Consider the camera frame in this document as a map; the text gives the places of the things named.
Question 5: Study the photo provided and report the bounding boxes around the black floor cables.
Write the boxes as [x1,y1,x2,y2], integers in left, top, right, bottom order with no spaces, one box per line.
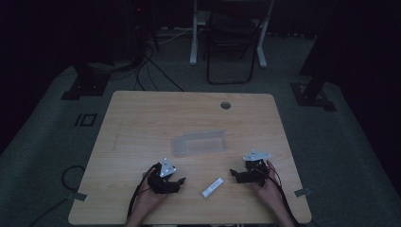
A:
[134,44,185,93]

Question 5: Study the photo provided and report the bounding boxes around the black looped floor cable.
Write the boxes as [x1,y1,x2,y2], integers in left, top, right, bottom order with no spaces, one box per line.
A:
[28,165,87,227]

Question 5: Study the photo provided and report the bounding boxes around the small white stick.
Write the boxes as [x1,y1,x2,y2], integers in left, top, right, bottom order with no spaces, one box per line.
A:
[200,177,225,200]

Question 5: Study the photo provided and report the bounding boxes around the person's right hand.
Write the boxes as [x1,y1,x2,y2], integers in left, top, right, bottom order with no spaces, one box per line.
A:
[252,160,285,213]

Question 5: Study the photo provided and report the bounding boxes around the right hand-held gripper cable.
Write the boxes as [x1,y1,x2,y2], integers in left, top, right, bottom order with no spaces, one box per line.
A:
[253,165,312,227]

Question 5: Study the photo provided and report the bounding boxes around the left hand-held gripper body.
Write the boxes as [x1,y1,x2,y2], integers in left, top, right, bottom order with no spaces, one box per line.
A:
[147,157,183,194]

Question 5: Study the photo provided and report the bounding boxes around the person's left hand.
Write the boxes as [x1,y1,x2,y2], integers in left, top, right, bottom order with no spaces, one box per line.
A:
[133,166,168,213]

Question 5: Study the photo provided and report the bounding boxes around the white desk leg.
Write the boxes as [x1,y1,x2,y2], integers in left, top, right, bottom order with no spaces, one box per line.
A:
[255,0,275,69]
[189,0,200,66]

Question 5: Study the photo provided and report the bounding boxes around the left hand-held gripper cable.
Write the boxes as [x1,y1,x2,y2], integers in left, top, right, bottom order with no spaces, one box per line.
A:
[127,163,162,222]

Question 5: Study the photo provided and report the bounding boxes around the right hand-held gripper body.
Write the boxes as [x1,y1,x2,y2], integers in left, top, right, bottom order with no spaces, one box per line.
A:
[235,149,271,187]

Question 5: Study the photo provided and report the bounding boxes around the white floor cable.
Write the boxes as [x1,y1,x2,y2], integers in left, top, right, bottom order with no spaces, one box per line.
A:
[153,27,194,45]

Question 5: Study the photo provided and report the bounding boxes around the black stand base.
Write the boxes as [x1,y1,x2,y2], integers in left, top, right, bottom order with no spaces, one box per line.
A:
[289,74,338,113]
[61,61,111,101]

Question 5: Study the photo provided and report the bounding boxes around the black folding chair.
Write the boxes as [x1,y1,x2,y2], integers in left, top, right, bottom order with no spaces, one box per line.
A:
[205,10,263,86]

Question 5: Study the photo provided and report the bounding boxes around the black floor tape marks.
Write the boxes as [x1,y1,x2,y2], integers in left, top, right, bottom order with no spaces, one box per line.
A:
[74,113,98,128]

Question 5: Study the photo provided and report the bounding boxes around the hand-held gripper cable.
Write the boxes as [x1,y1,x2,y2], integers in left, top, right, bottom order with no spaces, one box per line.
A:
[253,165,312,227]
[127,163,162,222]

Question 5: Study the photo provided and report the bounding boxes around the grey tape piece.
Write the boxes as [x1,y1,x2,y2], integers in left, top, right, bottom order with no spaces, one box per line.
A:
[66,191,88,202]
[293,187,313,199]

